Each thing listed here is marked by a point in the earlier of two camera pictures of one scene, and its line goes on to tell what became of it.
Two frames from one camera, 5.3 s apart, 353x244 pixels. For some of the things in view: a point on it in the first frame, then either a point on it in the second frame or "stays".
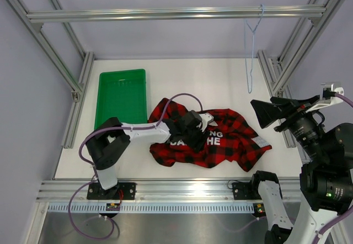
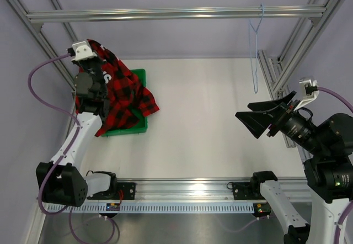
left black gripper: (198, 143) to (79, 63)
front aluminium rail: (75, 191) stays
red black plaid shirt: (230, 138) to (128, 100)
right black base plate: (246, 190) stays
